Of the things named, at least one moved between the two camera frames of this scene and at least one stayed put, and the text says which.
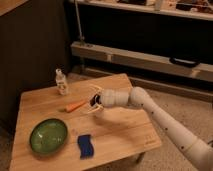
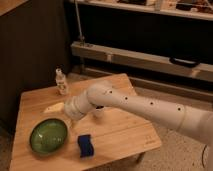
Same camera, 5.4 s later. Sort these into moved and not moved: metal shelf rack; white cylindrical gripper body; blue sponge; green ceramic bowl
Moved: white cylindrical gripper body
Not moved: blue sponge; metal shelf rack; green ceramic bowl
